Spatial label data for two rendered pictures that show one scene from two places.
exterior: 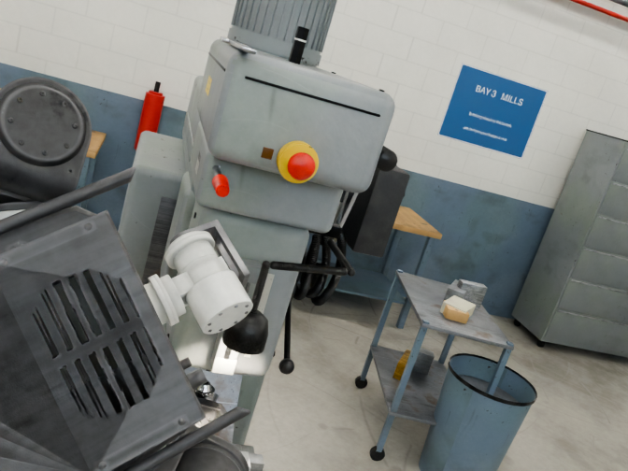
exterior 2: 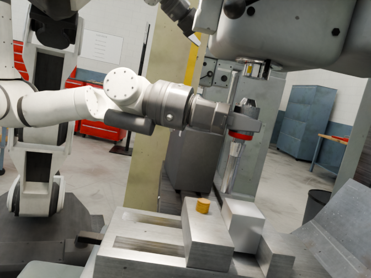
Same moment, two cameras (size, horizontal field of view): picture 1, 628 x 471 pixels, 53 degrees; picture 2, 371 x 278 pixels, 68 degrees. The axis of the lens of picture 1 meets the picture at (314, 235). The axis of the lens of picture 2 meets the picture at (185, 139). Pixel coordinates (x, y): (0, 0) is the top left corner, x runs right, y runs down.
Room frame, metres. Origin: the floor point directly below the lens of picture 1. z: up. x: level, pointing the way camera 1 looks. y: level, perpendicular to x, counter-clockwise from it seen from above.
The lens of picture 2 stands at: (1.15, -0.41, 1.24)
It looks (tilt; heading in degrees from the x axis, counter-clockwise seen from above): 10 degrees down; 101
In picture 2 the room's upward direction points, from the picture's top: 12 degrees clockwise
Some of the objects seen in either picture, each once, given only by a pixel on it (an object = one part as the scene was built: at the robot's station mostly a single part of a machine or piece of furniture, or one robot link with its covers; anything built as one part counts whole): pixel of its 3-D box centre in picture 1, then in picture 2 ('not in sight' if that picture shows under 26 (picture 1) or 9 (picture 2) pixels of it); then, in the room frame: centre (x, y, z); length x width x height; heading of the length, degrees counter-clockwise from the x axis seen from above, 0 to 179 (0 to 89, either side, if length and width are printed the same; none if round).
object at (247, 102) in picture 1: (280, 105); not in sight; (1.16, 0.13, 1.81); 0.47 x 0.26 x 0.16; 17
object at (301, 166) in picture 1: (300, 165); not in sight; (0.90, 0.05, 1.76); 0.04 x 0.03 x 0.04; 107
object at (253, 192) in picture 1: (260, 171); not in sight; (1.19, 0.13, 1.68); 0.34 x 0.24 x 0.10; 17
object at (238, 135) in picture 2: not in sight; (240, 134); (1.14, 0.12, 1.17); 0.05 x 0.05 x 0.01
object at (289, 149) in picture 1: (297, 162); not in sight; (0.92, 0.05, 1.76); 0.06 x 0.02 x 0.06; 107
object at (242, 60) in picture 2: not in sight; (258, 63); (1.14, 0.12, 1.31); 0.09 x 0.09 x 0.01
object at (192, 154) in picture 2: not in sight; (190, 151); (0.99, 0.49, 1.04); 0.22 x 0.12 x 0.20; 116
